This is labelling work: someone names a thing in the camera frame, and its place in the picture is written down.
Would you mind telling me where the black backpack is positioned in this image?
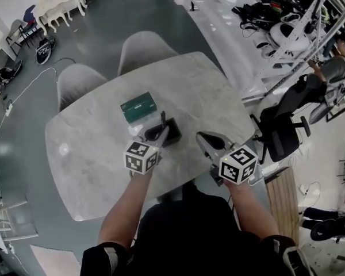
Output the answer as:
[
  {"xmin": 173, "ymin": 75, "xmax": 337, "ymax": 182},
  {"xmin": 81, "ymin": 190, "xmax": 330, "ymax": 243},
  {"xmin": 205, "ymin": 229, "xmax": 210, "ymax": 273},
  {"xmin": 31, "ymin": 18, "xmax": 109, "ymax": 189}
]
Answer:
[{"xmin": 0, "ymin": 59, "xmax": 24, "ymax": 86}]

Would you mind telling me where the pink floor mat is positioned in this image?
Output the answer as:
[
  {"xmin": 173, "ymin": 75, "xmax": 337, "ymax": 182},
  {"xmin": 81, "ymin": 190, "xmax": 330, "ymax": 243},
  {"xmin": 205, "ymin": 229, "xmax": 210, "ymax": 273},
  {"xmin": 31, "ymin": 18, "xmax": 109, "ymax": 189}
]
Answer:
[{"xmin": 29, "ymin": 244, "xmax": 83, "ymax": 276}]

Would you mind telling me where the grey metal-legged chair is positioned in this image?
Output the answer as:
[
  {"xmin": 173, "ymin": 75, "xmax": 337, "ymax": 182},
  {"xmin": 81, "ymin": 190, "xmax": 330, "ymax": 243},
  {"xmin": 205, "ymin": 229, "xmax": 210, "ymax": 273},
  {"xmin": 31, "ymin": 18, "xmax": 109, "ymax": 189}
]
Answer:
[{"xmin": 5, "ymin": 18, "xmax": 27, "ymax": 55}]

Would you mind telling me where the blue metal-legged chair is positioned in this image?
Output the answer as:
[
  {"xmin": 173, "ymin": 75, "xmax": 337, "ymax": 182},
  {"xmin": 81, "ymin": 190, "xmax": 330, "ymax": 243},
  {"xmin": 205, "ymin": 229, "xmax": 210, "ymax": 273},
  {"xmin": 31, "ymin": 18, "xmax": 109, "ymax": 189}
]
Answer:
[{"xmin": 22, "ymin": 4, "xmax": 39, "ymax": 40}]

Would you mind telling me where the person's left forearm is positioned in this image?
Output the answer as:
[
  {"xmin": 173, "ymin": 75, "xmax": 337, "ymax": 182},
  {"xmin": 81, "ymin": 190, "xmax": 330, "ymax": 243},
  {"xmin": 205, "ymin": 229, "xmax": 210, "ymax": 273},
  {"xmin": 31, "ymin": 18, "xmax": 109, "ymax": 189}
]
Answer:
[{"xmin": 97, "ymin": 170, "xmax": 155, "ymax": 250}]

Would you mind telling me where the teal cardboard box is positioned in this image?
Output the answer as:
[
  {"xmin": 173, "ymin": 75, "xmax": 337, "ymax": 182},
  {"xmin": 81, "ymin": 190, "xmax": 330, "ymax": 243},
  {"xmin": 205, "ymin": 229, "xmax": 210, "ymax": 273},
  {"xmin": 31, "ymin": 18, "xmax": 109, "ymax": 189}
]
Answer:
[{"xmin": 120, "ymin": 91, "xmax": 158, "ymax": 124}]

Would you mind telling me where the wooden slatted bench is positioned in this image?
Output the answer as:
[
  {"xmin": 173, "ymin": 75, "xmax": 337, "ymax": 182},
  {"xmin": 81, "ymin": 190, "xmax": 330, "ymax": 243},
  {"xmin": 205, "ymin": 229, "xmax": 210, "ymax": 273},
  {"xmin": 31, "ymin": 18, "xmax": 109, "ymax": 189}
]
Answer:
[{"xmin": 263, "ymin": 167, "xmax": 302, "ymax": 244}]

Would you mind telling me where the grey shell chair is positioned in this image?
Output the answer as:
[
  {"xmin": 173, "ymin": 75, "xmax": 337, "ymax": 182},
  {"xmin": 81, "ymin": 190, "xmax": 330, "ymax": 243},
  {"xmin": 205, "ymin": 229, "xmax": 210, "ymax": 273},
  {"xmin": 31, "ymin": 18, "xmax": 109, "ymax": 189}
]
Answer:
[
  {"xmin": 117, "ymin": 30, "xmax": 179, "ymax": 76},
  {"xmin": 56, "ymin": 64, "xmax": 109, "ymax": 113}
]

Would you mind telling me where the white marble table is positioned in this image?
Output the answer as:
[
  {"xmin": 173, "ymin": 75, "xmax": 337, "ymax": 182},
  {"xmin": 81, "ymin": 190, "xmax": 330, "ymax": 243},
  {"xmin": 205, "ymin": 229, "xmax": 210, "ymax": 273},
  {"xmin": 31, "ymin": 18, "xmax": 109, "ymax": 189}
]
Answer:
[{"xmin": 240, "ymin": 0, "xmax": 345, "ymax": 104}]

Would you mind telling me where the white vanity table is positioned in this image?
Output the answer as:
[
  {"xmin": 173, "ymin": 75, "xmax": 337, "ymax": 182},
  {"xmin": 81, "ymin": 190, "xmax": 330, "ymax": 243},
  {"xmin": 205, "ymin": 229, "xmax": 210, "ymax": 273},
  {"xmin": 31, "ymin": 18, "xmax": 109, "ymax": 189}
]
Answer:
[{"xmin": 35, "ymin": 0, "xmax": 89, "ymax": 36}]

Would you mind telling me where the person's right forearm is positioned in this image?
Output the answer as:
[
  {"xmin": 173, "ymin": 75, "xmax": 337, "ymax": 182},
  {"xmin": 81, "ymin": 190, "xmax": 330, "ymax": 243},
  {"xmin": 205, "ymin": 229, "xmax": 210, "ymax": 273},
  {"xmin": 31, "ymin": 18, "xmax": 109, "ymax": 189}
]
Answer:
[{"xmin": 224, "ymin": 179, "xmax": 280, "ymax": 242}]

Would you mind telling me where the glass side table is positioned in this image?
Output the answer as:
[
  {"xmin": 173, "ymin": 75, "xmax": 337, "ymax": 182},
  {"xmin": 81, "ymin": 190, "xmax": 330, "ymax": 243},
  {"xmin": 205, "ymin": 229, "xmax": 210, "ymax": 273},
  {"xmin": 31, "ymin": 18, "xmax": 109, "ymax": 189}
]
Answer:
[{"xmin": 0, "ymin": 196, "xmax": 40, "ymax": 242}]

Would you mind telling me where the black office chair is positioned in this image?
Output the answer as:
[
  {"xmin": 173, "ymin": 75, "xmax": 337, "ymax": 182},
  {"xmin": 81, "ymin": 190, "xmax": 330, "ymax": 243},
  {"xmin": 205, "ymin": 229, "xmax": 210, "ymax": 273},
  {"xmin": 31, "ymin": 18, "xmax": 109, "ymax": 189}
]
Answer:
[{"xmin": 251, "ymin": 73, "xmax": 329, "ymax": 164}]

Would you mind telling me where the person's black shirt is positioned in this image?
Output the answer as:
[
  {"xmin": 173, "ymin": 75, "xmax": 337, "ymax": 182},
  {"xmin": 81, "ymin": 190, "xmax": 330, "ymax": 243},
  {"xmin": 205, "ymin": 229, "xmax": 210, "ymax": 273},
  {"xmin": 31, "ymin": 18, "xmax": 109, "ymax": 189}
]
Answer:
[{"xmin": 80, "ymin": 182, "xmax": 315, "ymax": 276}]

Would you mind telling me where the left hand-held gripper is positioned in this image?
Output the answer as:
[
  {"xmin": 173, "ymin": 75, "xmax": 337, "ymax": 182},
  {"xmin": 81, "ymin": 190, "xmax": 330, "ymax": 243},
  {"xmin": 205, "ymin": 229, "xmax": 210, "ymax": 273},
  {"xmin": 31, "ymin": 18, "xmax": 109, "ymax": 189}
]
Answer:
[{"xmin": 123, "ymin": 124, "xmax": 171, "ymax": 176}]

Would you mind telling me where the small black box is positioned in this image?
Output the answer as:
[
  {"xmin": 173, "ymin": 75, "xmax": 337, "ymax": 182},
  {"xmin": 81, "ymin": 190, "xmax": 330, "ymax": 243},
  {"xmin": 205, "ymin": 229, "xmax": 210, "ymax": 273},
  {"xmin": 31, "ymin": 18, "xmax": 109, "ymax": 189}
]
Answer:
[{"xmin": 153, "ymin": 118, "xmax": 182, "ymax": 148}]

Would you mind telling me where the white round robot shell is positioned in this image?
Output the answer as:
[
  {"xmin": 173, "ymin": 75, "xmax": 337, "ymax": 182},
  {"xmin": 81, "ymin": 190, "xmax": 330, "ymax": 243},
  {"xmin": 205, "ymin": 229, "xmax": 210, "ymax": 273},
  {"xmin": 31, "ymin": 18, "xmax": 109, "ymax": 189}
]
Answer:
[{"xmin": 268, "ymin": 21, "xmax": 311, "ymax": 52}]

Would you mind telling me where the black swivel chair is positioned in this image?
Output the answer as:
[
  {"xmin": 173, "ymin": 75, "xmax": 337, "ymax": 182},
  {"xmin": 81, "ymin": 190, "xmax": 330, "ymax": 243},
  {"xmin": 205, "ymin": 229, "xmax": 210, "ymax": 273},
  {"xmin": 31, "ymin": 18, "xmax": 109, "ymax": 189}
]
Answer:
[{"xmin": 309, "ymin": 215, "xmax": 345, "ymax": 243}]

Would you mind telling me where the black bag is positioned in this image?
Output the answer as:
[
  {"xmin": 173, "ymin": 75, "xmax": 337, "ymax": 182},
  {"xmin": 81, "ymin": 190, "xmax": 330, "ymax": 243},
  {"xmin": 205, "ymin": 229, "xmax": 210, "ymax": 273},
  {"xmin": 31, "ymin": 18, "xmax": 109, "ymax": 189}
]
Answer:
[{"xmin": 35, "ymin": 37, "xmax": 58, "ymax": 66}]

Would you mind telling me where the pile of black cables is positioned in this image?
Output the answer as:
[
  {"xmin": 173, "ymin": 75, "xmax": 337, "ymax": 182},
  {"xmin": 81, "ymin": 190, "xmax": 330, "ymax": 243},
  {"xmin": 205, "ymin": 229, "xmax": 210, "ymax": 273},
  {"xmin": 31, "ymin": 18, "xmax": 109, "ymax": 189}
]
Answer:
[{"xmin": 232, "ymin": 1, "xmax": 283, "ymax": 32}]

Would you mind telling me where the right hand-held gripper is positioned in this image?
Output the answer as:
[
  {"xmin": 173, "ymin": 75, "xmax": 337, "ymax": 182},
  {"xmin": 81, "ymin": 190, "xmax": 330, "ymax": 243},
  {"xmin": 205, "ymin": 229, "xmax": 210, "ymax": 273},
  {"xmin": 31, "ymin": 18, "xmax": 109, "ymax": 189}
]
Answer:
[{"xmin": 195, "ymin": 132, "xmax": 259, "ymax": 187}]

